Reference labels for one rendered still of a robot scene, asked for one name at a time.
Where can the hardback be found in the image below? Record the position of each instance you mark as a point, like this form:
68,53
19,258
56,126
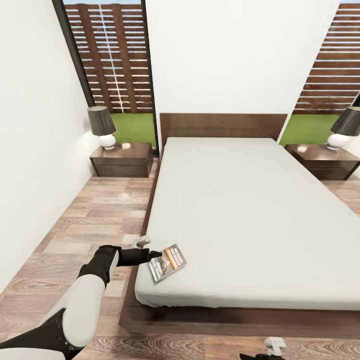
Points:
171,260

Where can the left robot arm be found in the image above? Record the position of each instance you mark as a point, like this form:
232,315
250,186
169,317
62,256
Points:
71,324

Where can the bed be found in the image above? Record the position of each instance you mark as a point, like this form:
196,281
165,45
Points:
270,251

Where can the fixed window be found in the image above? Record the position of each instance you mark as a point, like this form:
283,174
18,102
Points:
108,41
333,83

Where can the nightstand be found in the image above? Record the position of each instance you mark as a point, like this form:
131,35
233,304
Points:
125,160
324,163

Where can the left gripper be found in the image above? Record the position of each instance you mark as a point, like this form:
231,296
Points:
138,256

